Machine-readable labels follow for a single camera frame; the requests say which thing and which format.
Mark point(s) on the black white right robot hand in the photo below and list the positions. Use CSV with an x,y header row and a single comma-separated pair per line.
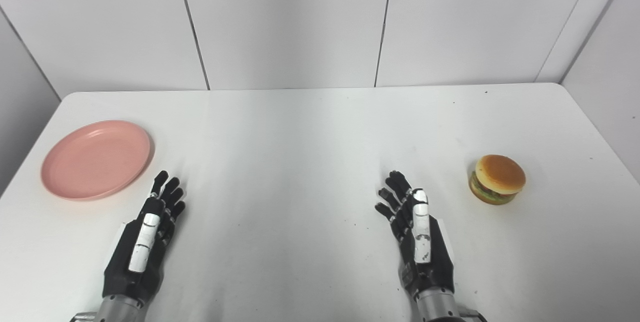
x,y
435,262

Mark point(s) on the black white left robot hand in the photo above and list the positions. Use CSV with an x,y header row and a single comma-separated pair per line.
x,y
132,267

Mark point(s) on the toy hamburger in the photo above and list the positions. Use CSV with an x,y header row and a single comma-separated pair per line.
x,y
500,174

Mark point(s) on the pink round plate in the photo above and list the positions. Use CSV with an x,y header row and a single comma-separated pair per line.
x,y
95,160

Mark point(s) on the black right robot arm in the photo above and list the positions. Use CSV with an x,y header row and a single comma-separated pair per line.
x,y
437,307

